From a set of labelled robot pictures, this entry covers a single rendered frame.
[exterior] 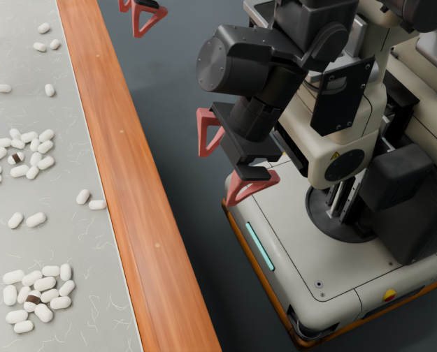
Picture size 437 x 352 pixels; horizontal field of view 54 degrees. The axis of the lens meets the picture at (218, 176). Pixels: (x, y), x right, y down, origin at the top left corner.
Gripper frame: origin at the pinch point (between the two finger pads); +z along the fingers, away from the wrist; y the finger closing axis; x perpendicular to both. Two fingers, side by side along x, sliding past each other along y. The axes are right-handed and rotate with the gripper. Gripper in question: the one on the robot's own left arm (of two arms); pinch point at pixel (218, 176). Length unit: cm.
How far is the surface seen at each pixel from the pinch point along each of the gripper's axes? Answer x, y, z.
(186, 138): 69, -97, 77
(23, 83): -12, -67, 35
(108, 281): -6.5, -4.0, 32.1
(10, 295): -21.9, -7.3, 37.6
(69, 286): -13.0, -4.9, 33.6
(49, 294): -16.1, -4.8, 35.0
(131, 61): 63, -163, 80
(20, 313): -20.8, -3.2, 37.1
